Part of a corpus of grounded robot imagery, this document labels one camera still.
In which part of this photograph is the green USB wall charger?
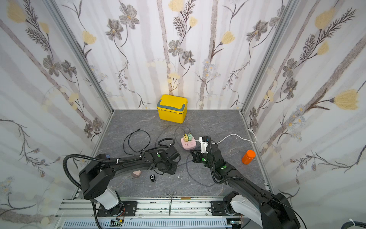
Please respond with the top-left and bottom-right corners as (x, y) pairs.
(187, 133), (193, 141)

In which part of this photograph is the pink USB wall charger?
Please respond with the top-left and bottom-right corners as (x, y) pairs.
(132, 170), (142, 178)

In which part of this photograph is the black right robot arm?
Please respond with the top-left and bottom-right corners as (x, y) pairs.
(190, 136), (301, 229)

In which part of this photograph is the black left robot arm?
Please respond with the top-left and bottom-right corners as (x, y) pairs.
(63, 138), (181, 210)

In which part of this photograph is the black mp3 player left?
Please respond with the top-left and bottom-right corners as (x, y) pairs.
(150, 175), (156, 182)

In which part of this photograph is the pink power strip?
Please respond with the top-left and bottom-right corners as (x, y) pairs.
(181, 137), (196, 151)

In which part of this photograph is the orange bottle cap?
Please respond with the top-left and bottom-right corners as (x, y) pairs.
(242, 150), (256, 165)

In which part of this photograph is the yellow plastic storage box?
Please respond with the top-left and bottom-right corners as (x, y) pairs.
(157, 94), (188, 124)

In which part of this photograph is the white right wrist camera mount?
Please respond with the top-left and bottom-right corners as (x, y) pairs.
(199, 136), (209, 154)

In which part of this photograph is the white power strip cord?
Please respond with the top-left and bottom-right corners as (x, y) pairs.
(198, 128), (257, 145)

